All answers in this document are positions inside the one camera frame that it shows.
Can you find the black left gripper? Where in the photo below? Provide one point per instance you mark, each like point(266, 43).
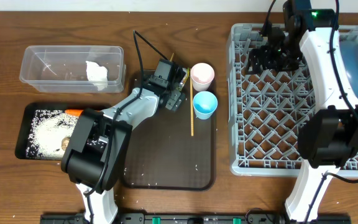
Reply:
point(178, 101)

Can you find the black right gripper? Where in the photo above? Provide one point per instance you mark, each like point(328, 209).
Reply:
point(264, 50)

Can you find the foil snack wrapper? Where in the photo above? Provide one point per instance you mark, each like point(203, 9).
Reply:
point(186, 72)

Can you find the white paper napkin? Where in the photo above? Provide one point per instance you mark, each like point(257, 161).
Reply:
point(97, 75)

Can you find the orange carrot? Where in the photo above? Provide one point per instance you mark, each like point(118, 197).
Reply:
point(74, 112)

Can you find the brown dried mushroom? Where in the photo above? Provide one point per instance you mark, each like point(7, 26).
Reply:
point(64, 144)

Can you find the pile of white rice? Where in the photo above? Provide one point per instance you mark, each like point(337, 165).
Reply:
point(48, 133)

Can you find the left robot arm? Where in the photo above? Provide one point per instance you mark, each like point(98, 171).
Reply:
point(96, 152)

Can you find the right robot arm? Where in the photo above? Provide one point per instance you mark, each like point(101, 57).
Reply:
point(330, 138)

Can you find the grey plastic dishwasher rack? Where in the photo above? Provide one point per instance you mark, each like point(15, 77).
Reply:
point(266, 110)

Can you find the black waste bin tray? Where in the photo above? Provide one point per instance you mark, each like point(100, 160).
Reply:
point(40, 110)

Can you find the wooden chopstick right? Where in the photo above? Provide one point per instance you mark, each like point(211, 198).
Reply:
point(191, 108)

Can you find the pink plastic cup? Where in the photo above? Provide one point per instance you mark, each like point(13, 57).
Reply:
point(202, 75)

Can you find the light blue plastic cup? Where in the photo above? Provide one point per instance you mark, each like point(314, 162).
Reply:
point(205, 104)

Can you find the dark brown serving tray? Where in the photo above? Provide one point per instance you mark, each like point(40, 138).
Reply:
point(172, 150)

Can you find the clear plastic bin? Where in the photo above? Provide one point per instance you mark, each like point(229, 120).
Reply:
point(62, 68)

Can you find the black rail with green clips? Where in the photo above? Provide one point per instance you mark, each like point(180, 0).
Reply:
point(250, 218)

